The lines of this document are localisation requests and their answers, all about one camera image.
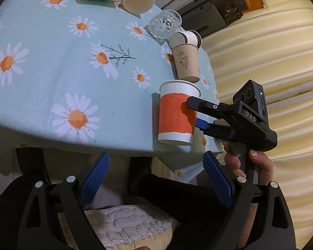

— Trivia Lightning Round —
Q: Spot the pink banded paper cup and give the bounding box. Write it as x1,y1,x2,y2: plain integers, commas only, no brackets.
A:
122,0,155,15

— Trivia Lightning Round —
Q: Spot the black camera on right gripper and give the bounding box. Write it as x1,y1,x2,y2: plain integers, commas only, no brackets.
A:
232,80,269,125

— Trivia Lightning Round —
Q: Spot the white lace cushion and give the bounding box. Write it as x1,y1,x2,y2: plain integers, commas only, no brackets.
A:
85,204,178,249

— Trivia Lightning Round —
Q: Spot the orange banded paper cup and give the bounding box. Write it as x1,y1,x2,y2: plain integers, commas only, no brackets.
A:
158,80,201,146

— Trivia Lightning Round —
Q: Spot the black and white paper cup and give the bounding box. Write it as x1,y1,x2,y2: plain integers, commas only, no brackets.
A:
168,30,202,49

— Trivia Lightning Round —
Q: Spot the person's right hand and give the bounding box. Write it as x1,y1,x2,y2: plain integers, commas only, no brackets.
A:
223,143,275,187

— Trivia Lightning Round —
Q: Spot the daisy print blue tablecloth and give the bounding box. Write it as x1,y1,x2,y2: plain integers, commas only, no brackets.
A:
0,0,222,182

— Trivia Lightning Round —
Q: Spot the beige kraft paper cup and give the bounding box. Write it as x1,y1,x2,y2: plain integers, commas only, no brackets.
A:
172,44,200,83

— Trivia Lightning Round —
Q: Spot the dark grey cabinet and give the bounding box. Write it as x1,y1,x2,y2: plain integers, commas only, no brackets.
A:
177,0,245,39

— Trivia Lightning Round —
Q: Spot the cream pleated curtain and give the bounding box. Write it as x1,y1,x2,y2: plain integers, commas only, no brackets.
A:
203,0,313,248

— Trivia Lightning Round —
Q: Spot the clear crystal glass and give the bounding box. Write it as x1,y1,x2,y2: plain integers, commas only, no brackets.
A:
148,9,182,40

